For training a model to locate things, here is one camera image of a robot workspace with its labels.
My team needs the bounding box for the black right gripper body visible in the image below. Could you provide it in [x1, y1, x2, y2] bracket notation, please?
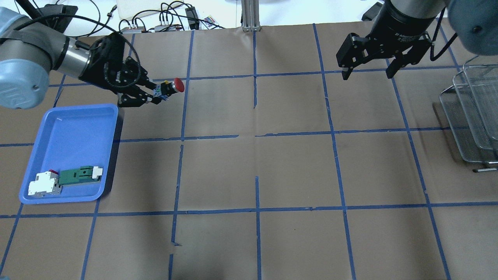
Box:
[336, 8, 433, 68]

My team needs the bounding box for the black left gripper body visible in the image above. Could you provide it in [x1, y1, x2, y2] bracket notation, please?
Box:
[78, 32, 149, 106]

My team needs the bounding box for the red emergency stop button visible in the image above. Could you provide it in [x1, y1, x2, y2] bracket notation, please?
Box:
[153, 78, 185, 101]

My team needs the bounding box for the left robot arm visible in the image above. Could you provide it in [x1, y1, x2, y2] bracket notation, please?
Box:
[0, 7, 184, 109]

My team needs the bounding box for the metal mesh shelf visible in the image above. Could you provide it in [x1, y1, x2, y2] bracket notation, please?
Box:
[439, 56, 498, 173]

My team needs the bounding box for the blue plastic tray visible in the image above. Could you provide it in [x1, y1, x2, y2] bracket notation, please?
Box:
[18, 103, 123, 205]

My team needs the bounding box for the green terminal block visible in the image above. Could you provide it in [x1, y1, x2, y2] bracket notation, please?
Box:
[58, 166, 103, 186]

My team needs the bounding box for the white circuit breaker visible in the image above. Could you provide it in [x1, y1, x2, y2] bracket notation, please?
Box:
[27, 170, 62, 197]

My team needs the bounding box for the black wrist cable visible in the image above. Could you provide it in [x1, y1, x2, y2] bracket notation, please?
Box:
[8, 14, 142, 92]

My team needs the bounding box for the aluminium frame post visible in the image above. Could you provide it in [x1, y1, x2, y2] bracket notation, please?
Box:
[241, 0, 261, 32]

